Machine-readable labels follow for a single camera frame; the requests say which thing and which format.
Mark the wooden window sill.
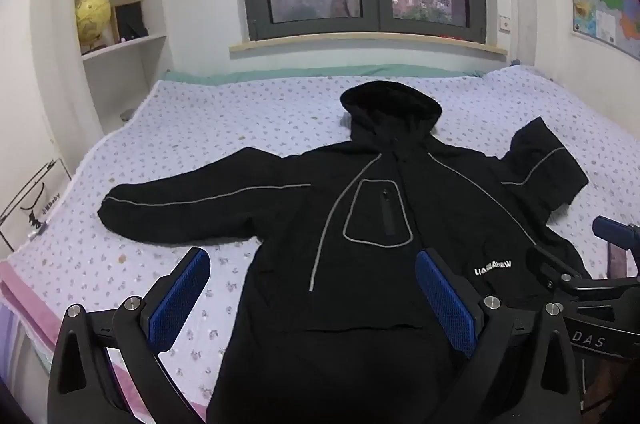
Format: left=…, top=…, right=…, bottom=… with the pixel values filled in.
left=229, top=34, right=507, bottom=61

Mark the pink striped blanket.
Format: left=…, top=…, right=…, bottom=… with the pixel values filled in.
left=0, top=261, right=208, bottom=424

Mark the black hooded jacket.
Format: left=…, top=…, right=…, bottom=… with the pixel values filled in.
left=97, top=80, right=601, bottom=424

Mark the floral white bed sheet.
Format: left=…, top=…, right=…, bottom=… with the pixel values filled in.
left=0, top=66, right=640, bottom=424

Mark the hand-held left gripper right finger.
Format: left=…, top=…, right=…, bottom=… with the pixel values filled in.
left=415, top=248, right=583, bottom=424

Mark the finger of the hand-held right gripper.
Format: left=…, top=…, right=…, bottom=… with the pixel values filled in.
left=592, top=216, right=640, bottom=251
left=527, top=245, right=595, bottom=293

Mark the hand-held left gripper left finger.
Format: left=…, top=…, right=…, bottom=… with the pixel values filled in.
left=46, top=247, right=213, bottom=424

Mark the white printed bag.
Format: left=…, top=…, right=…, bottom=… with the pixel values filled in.
left=0, top=158, right=74, bottom=255

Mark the yellow globe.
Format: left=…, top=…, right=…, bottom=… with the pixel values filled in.
left=75, top=0, right=112, bottom=55

